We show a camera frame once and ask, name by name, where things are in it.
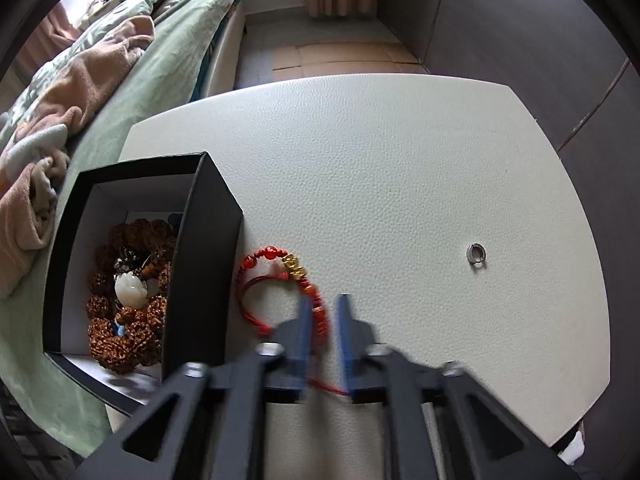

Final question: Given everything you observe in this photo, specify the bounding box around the brown rudraksha bead bracelet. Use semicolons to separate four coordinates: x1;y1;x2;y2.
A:
86;216;179;376

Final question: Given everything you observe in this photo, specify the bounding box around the red string bead bracelet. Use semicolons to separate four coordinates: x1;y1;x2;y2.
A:
234;245;352;397

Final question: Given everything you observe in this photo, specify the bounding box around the black jewelry box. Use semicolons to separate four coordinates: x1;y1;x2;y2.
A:
42;153;243;415

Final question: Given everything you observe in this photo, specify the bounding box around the green bed quilt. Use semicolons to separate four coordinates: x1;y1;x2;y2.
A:
1;0;236;457

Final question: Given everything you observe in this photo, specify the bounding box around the pink fleece blanket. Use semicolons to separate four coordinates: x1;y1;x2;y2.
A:
1;15;155;298

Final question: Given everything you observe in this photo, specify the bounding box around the brown cardboard floor sheet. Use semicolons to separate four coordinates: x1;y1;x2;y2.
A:
272;41;426;81

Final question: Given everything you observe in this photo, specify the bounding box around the white bed frame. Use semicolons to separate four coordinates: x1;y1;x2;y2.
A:
201;0;245;98

